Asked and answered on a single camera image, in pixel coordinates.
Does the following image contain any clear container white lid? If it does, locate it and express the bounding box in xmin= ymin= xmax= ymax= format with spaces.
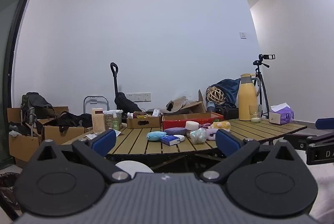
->
xmin=103 ymin=110 xmax=123 ymax=131

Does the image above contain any yellow plush toy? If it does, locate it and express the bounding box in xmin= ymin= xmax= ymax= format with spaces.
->
xmin=210 ymin=121 xmax=232 ymax=131

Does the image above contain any white round sponge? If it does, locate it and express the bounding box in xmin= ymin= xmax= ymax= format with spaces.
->
xmin=185 ymin=121 xmax=199 ymax=132

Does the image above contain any wooden slat table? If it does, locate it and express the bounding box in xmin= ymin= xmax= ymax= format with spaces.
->
xmin=61 ymin=119 xmax=308 ymax=171

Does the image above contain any small brown cardboard box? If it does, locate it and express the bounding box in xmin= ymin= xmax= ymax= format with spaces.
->
xmin=126 ymin=111 xmax=161 ymax=129

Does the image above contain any white wall socket strip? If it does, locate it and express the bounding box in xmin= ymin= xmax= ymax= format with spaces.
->
xmin=126 ymin=92 xmax=151 ymax=103

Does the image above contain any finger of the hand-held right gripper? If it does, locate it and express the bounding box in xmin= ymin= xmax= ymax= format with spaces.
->
xmin=315 ymin=118 xmax=334 ymax=132
xmin=283 ymin=132 xmax=334 ymax=149

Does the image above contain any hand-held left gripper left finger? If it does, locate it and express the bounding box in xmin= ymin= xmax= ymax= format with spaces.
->
xmin=28 ymin=128 xmax=131 ymax=183

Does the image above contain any metal tube frame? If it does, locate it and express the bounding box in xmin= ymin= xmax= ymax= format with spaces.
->
xmin=83 ymin=95 xmax=109 ymax=115

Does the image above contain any black video camera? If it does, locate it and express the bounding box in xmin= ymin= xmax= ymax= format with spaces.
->
xmin=258 ymin=53 xmax=276 ymax=62

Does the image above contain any black trash bag bin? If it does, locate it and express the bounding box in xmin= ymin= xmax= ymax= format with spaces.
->
xmin=0 ymin=172 xmax=21 ymax=214

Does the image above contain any wicker ball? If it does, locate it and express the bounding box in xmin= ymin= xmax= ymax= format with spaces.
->
xmin=206 ymin=86 xmax=225 ymax=105

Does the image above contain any dark blue cloth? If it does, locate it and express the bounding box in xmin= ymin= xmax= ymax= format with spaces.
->
xmin=209 ymin=78 xmax=241 ymax=108

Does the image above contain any purple tissue pack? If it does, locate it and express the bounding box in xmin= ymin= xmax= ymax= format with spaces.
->
xmin=268 ymin=103 xmax=294 ymax=125

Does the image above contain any black clothing pile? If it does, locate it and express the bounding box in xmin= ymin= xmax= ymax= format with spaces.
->
xmin=48 ymin=111 xmax=93 ymax=133

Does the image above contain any large brown cardboard box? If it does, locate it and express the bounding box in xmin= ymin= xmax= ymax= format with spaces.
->
xmin=7 ymin=106 xmax=69 ymax=168

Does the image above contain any yellow thermos jug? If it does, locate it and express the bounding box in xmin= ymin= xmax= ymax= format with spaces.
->
xmin=238 ymin=73 xmax=262 ymax=121

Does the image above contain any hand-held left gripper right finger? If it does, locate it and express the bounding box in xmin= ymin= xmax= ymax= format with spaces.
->
xmin=200 ymin=129 xmax=305 ymax=183

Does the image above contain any beige felt bag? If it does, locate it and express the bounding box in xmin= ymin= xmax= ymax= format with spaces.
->
xmin=166 ymin=96 xmax=187 ymax=113

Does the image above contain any dark grey backpack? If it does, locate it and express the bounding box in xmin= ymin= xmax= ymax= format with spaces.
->
xmin=21 ymin=92 xmax=57 ymax=134

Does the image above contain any mauve sponge block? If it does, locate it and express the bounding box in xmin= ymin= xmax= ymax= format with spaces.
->
xmin=163 ymin=127 xmax=187 ymax=136

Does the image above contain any clear plastic bag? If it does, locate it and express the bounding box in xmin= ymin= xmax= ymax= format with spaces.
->
xmin=190 ymin=128 xmax=207 ymax=145
xmin=86 ymin=129 xmax=122 ymax=140

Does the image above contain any open brown cardboard box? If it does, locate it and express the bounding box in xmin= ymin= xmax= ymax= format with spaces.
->
xmin=162 ymin=89 xmax=207 ymax=115

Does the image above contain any white round stool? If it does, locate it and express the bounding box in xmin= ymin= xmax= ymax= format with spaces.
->
xmin=115 ymin=160 xmax=155 ymax=175

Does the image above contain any red cardboard box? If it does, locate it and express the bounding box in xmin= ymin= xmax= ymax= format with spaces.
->
xmin=162 ymin=112 xmax=224 ymax=133

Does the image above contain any blue plush toy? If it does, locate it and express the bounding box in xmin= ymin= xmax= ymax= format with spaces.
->
xmin=146 ymin=131 xmax=168 ymax=142

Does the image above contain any small blue box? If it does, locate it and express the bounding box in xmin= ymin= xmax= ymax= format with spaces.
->
xmin=159 ymin=134 xmax=181 ymax=146

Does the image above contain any low brown cardboard box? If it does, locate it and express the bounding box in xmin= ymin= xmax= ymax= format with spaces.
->
xmin=41 ymin=123 xmax=90 ymax=147

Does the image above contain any lilac fluffy cloth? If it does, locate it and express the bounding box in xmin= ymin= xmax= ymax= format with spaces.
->
xmin=206 ymin=127 xmax=219 ymax=141

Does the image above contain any black cart bag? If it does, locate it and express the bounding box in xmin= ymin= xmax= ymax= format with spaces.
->
xmin=114 ymin=92 xmax=143 ymax=113

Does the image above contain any black tripod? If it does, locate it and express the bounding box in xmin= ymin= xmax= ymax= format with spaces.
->
xmin=253 ymin=60 xmax=271 ymax=118

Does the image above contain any light wooden box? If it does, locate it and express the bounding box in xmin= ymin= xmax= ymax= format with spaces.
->
xmin=91 ymin=108 xmax=105 ymax=134

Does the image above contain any clear drinking glass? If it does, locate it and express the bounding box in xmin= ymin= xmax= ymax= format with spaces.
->
xmin=249 ymin=105 xmax=262 ymax=123

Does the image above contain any dark glass door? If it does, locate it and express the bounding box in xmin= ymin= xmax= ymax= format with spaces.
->
xmin=0 ymin=0 xmax=36 ymax=170

